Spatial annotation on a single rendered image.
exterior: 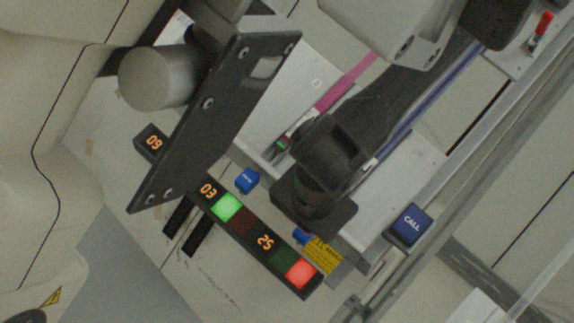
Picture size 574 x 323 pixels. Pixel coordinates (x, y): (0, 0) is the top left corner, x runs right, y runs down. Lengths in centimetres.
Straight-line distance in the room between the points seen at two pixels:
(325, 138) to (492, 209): 228
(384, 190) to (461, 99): 192
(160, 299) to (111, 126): 72
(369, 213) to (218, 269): 53
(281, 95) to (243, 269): 47
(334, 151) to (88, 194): 37
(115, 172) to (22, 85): 121
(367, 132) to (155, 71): 39
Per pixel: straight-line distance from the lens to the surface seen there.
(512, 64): 136
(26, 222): 57
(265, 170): 120
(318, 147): 91
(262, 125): 125
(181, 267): 171
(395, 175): 123
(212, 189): 122
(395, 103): 91
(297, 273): 118
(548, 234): 315
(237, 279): 165
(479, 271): 323
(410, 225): 116
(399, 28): 42
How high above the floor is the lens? 122
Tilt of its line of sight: 23 degrees down
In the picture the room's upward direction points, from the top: 35 degrees clockwise
